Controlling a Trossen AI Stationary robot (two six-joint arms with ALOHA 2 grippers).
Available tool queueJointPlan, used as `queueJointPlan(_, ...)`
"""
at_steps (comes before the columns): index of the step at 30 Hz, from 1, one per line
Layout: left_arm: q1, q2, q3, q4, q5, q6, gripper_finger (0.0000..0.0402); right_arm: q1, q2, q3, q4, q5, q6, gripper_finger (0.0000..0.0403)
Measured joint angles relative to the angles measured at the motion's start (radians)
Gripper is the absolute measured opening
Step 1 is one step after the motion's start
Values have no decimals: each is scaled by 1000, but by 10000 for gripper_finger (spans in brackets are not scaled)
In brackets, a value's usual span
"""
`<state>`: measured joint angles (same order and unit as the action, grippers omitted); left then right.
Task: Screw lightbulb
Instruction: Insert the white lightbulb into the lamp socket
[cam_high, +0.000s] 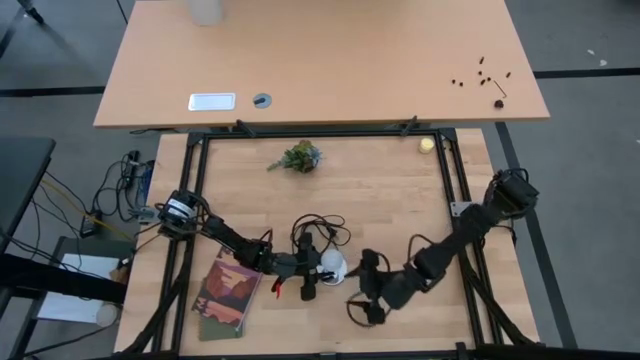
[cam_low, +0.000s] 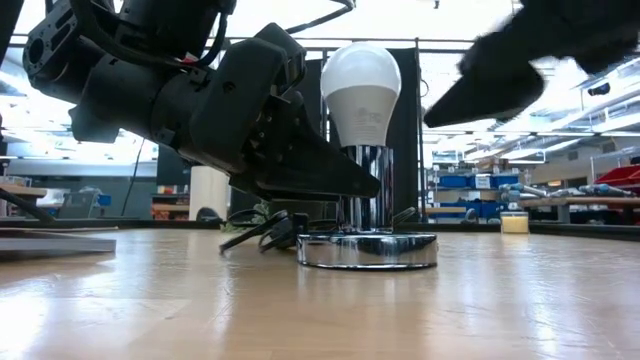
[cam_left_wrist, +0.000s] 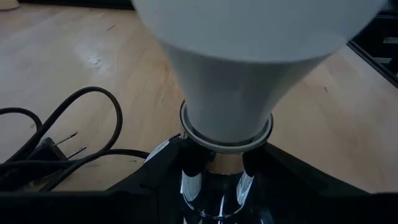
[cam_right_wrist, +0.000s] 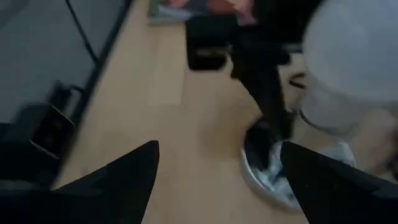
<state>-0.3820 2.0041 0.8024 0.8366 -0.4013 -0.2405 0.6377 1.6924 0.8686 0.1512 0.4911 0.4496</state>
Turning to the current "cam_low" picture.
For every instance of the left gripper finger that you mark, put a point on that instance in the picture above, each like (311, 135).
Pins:
(300, 170)

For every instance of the black ceiling camera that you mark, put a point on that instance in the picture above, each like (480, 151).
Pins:
(599, 89)

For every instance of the notebook with landscape cover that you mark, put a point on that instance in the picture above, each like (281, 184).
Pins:
(50, 245)

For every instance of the blue storage bins shelf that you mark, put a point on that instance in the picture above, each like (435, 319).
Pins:
(452, 181)

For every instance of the white lightbulb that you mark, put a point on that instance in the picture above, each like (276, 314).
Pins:
(360, 90)

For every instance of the long wooden workbench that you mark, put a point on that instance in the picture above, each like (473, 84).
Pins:
(20, 191)

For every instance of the black office chair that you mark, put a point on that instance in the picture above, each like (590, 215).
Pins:
(209, 216)

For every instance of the wooden bench with grey parts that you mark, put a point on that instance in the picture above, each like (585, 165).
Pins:
(600, 202)

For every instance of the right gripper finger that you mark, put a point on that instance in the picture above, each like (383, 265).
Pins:
(495, 85)

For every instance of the chrome lamp base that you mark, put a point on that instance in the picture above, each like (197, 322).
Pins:
(367, 250)

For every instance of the red storage bins shelf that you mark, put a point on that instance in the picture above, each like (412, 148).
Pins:
(622, 176)

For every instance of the black monitor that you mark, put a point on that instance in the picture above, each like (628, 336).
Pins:
(172, 167)

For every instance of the black aluminium table frame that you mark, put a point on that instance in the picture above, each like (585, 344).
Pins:
(585, 231)

